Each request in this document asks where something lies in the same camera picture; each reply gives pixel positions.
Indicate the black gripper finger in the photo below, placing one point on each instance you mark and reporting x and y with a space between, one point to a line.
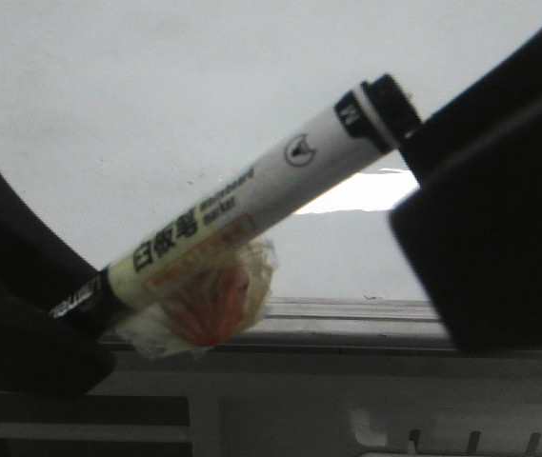
472 232
38 354

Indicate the white black whiteboard marker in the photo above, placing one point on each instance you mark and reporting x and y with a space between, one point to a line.
204 277

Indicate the white whiteboard with aluminium frame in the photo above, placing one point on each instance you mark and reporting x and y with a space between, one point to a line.
116 114

